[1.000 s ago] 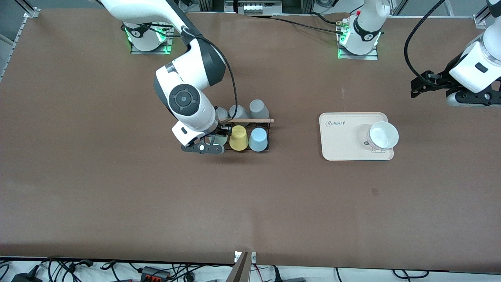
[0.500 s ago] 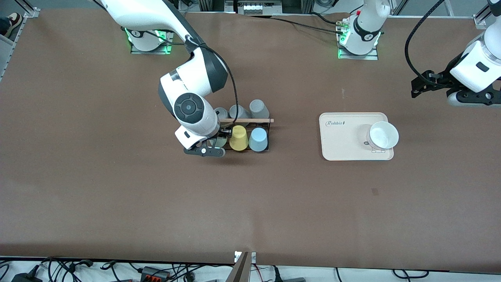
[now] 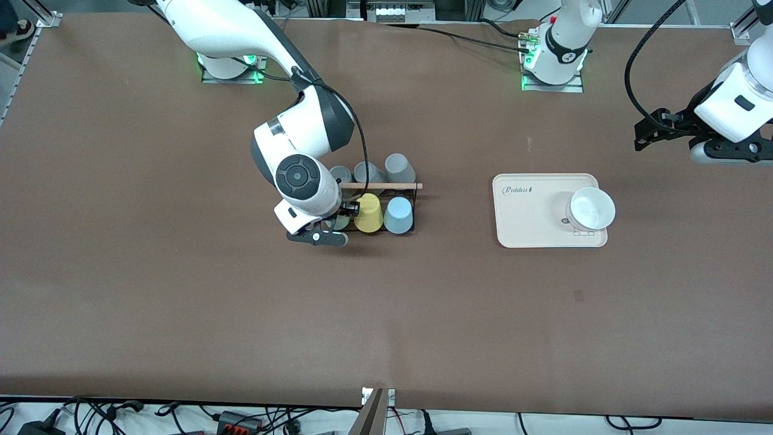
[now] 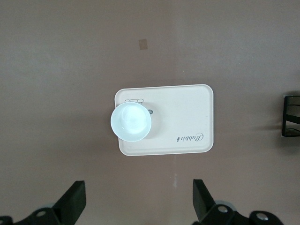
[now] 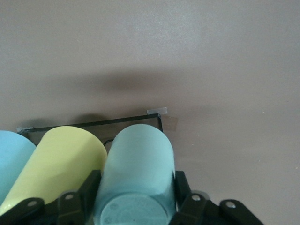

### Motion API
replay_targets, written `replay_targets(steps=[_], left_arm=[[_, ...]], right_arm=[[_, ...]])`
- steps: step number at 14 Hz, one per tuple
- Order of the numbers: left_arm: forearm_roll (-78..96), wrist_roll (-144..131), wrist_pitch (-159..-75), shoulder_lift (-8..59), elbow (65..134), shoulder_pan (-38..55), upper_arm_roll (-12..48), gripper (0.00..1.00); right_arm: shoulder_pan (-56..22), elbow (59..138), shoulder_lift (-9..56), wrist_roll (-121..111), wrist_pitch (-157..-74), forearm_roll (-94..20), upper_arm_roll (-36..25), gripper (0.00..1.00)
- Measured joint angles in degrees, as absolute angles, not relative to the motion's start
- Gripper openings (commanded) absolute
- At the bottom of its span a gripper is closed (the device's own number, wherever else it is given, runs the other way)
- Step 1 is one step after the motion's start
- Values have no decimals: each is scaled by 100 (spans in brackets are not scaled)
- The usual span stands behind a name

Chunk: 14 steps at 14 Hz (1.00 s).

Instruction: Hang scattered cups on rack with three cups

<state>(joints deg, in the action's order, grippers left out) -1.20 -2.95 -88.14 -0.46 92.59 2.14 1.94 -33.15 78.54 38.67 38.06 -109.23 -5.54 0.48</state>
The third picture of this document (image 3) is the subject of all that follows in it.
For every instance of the aluminium rail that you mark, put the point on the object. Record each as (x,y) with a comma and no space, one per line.
(746,27)
(53,18)

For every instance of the metal frame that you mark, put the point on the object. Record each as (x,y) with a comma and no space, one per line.
(471,9)

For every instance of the mint green cup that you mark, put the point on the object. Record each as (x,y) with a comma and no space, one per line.
(339,224)

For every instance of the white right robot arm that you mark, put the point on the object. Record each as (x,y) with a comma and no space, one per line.
(229,24)

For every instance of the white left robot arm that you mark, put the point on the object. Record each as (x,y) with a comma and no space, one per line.
(561,42)

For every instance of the black adapter red buttons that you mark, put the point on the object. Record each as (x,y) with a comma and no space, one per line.
(238,423)

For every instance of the yellow cup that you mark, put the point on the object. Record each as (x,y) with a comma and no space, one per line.
(368,212)

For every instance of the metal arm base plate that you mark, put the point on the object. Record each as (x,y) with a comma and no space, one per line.
(574,89)
(232,80)

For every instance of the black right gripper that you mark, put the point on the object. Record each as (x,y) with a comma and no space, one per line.
(348,209)

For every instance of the beige tray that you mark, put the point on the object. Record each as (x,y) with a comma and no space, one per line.
(531,235)

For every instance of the black plug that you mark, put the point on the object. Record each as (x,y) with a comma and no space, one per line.
(447,431)

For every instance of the black power brick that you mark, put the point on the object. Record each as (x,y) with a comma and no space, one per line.
(39,428)

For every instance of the white bowl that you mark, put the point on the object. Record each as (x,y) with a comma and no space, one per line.
(592,208)

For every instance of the grey cup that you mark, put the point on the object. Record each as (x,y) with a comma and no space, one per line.
(398,166)
(343,174)
(374,174)

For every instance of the white power strip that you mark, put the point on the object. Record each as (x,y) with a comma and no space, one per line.
(392,12)

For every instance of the person's shoe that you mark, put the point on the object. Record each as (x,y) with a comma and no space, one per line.
(23,28)

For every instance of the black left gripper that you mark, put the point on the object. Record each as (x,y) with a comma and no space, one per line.
(683,118)

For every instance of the camera mount post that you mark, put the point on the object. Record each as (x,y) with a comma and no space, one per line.
(374,417)

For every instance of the light blue cup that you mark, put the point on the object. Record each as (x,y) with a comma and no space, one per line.
(398,215)

